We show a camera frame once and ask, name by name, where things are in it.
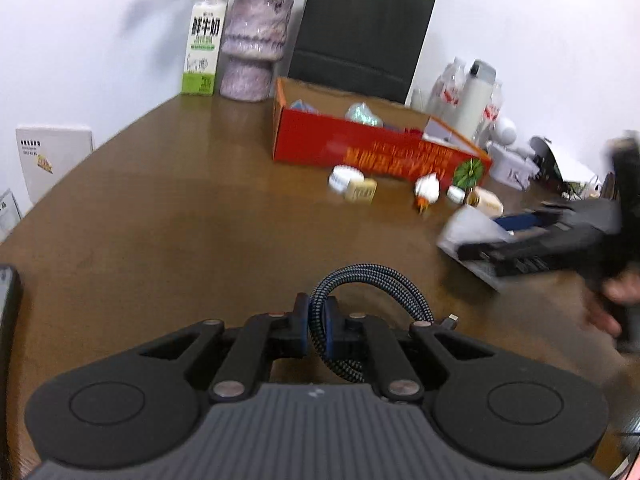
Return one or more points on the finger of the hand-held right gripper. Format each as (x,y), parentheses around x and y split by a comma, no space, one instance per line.
(525,257)
(522,221)

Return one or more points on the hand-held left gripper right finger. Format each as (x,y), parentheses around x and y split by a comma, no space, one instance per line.
(330,327)

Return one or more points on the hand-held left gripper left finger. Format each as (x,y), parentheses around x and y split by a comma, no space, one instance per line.
(301,325)

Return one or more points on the red cardboard box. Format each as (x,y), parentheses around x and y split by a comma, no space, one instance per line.
(320,140)

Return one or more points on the person's right hand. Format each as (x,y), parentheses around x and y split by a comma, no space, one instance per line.
(607,317)

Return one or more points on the small beige bottle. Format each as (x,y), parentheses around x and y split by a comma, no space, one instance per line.
(487,201)

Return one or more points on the white printed tin box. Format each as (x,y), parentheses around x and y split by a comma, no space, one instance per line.
(512,167)

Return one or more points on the white curved paper sheet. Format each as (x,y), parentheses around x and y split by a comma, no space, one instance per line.
(565,160)

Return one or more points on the white round speaker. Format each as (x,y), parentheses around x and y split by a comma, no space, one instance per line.
(506,131)

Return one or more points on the white and orange toy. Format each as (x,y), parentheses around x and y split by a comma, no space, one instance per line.
(427,190)

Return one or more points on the clear plastic water bottle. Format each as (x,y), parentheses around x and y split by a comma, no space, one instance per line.
(492,110)
(447,90)

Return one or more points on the white thermos bottle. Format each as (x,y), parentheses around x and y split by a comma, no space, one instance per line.
(475,100)

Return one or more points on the small beige case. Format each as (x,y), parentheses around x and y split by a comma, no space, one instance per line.
(362,191)

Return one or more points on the white ribbed jar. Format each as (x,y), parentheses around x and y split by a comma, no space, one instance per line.
(342,177)

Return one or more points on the brown wooden desk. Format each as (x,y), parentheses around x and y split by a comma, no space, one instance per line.
(175,240)

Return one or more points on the clear glass cup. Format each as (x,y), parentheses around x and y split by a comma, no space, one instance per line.
(419,100)

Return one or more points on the iridescent clear plastic wrap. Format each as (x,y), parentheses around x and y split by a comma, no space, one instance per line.
(364,115)

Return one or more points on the crumpled blue plastic wrapper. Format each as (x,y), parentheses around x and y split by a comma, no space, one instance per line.
(304,107)

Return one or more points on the black paper bag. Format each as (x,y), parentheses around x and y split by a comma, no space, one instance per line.
(360,45)

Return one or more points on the purple ceramic vase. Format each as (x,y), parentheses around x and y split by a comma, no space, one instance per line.
(252,45)

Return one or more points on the dark flat object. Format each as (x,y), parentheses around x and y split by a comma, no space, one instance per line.
(9,310)

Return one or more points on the white vented box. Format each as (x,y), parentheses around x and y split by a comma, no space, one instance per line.
(55,160)

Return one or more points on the white and green milk carton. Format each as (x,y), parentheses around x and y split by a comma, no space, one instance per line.
(202,45)

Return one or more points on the grey paper stack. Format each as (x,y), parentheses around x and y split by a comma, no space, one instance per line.
(9,215)

